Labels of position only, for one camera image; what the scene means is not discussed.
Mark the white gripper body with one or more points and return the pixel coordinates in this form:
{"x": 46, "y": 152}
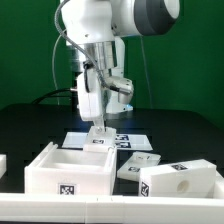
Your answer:
{"x": 90, "y": 99}

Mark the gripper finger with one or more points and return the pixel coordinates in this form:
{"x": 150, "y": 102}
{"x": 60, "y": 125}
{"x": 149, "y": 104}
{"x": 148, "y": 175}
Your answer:
{"x": 99, "y": 125}

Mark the white cabinet door panel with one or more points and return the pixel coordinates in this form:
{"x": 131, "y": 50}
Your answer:
{"x": 100, "y": 140}

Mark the white small door panel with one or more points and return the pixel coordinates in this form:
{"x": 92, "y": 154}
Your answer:
{"x": 130, "y": 170}

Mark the white cabinet body box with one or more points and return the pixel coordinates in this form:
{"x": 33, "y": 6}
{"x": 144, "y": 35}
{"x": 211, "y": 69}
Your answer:
{"x": 71, "y": 172}

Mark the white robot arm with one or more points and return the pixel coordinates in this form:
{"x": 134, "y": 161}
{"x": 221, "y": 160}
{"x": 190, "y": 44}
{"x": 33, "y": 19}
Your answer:
{"x": 93, "y": 30}

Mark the white cabinet top block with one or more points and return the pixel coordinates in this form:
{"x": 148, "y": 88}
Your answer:
{"x": 189, "y": 179}

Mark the white flat marker plate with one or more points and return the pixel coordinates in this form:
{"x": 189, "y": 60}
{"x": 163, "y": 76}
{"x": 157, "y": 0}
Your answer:
{"x": 123, "y": 141}

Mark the white block at left edge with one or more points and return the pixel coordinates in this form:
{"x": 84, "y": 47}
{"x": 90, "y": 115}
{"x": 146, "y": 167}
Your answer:
{"x": 2, "y": 165}

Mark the white front rail bar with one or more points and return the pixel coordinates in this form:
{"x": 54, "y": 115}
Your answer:
{"x": 113, "y": 209}

